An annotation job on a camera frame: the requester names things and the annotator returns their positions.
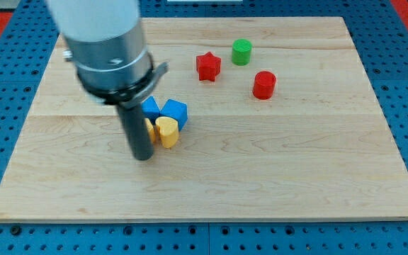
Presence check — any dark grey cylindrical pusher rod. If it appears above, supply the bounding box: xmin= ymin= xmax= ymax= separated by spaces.
xmin=116 ymin=104 xmax=154 ymax=161

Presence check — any yellow hexagon block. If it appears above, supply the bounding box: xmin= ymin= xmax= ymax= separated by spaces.
xmin=144 ymin=118 xmax=157 ymax=143

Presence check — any blue triangle block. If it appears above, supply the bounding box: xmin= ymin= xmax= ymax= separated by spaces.
xmin=142 ymin=96 xmax=160 ymax=124

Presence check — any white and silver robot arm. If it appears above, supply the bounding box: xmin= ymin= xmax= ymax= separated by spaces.
xmin=46 ymin=0 xmax=169 ymax=160

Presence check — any yellow heart block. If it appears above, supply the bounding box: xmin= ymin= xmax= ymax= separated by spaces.
xmin=155 ymin=116 xmax=179 ymax=149

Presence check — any blue cube block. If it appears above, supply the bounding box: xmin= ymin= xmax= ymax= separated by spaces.
xmin=160 ymin=99 xmax=188 ymax=131

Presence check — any red star block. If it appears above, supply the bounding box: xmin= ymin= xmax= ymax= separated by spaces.
xmin=196 ymin=52 xmax=222 ymax=81

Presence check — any green cylinder block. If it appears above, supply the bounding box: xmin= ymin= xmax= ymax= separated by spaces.
xmin=232 ymin=38 xmax=252 ymax=66

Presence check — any red cylinder block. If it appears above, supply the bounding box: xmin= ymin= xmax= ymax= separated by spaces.
xmin=252 ymin=71 xmax=277 ymax=100

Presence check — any light wooden board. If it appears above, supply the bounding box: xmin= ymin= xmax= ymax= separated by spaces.
xmin=0 ymin=17 xmax=408 ymax=223

